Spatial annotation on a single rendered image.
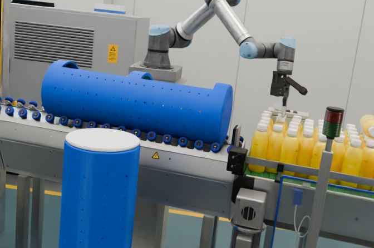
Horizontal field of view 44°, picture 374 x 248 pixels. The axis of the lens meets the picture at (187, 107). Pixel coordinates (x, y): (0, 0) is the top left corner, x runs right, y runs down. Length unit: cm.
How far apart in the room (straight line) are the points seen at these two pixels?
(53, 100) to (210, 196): 86
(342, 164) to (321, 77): 299
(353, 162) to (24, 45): 282
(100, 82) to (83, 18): 166
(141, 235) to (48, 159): 73
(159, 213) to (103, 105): 81
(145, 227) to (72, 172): 108
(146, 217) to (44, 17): 192
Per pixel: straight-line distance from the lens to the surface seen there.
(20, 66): 402
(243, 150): 193
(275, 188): 195
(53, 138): 233
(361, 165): 203
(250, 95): 491
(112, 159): 167
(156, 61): 253
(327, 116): 171
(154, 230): 272
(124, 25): 369
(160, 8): 492
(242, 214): 186
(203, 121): 201
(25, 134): 241
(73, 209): 178
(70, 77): 224
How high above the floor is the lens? 154
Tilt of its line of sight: 12 degrees down
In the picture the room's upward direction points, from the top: 6 degrees clockwise
